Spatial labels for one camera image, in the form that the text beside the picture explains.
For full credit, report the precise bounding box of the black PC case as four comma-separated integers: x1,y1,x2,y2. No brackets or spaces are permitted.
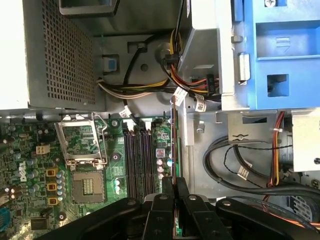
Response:
0,0,320,240

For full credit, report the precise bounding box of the silver metal drive cage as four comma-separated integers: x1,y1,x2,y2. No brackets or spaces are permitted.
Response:
174,0,320,173

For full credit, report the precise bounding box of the green motherboard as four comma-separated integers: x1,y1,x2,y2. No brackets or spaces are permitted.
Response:
0,111,182,240

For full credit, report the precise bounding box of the blue plastic drive latch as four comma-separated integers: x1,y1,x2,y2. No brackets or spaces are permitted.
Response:
232,0,320,111

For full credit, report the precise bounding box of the small blue plastic clip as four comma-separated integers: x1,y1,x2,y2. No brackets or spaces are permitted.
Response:
102,55,120,74

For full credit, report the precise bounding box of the thick black cable loop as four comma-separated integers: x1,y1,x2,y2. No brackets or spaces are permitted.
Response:
202,138,320,201

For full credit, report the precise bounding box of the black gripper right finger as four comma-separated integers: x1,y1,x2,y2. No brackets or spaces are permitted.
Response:
175,176,311,240

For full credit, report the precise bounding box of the black RAM slot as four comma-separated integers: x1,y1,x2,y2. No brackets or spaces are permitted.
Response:
143,119,156,197
138,124,149,198
123,119,135,201
129,124,141,201

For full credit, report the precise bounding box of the black power connector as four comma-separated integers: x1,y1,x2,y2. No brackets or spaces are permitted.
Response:
204,73,217,96

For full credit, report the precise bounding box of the blue motherboard connector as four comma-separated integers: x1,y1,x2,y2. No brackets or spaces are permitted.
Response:
0,206,11,233

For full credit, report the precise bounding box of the grey power supply unit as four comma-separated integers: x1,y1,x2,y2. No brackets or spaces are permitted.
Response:
0,0,107,112

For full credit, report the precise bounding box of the metal socket cover frame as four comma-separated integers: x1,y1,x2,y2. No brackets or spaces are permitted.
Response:
54,113,106,167

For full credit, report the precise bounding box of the orange wire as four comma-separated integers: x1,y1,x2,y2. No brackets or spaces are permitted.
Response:
266,111,286,189

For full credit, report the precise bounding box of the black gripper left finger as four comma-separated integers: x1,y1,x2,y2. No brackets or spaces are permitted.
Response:
34,176,175,240

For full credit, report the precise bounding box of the power supply wire bundle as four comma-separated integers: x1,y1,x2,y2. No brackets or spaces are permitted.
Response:
96,27,221,101

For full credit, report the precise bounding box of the CPU socket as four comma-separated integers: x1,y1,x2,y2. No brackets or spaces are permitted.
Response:
70,169,105,205

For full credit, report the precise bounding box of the thin wire locking lever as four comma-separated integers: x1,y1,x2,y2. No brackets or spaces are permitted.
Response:
91,112,109,166

